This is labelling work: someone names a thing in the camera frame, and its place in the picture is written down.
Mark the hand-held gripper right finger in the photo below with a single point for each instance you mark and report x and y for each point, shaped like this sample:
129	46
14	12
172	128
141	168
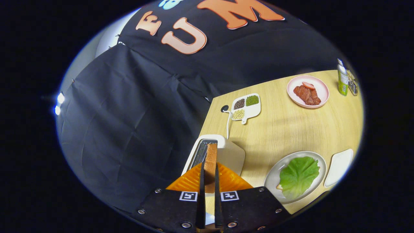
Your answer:
217	200

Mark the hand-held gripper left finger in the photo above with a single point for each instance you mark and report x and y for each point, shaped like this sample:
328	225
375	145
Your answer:
201	200

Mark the toasted bread slice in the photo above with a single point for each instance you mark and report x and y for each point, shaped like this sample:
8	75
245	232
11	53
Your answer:
211	161

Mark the green lettuce leaf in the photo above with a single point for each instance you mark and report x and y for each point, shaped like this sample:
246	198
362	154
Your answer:
299	176

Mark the white toaster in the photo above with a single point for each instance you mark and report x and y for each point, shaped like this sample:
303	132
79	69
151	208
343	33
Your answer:
229	155

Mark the round white plate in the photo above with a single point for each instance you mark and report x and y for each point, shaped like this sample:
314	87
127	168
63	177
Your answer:
275	171

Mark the white divided seasoning dish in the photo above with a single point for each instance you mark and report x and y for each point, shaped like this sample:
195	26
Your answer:
254	111

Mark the white rectangular dish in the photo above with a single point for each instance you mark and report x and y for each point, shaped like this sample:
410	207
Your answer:
339	166

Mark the red sausage slice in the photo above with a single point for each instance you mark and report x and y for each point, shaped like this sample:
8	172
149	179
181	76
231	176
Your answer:
308	85

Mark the pink plate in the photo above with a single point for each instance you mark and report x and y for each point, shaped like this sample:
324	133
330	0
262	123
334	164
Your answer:
320	89

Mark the silver green drink bottle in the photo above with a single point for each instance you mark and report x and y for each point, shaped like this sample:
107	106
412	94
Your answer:
342	81

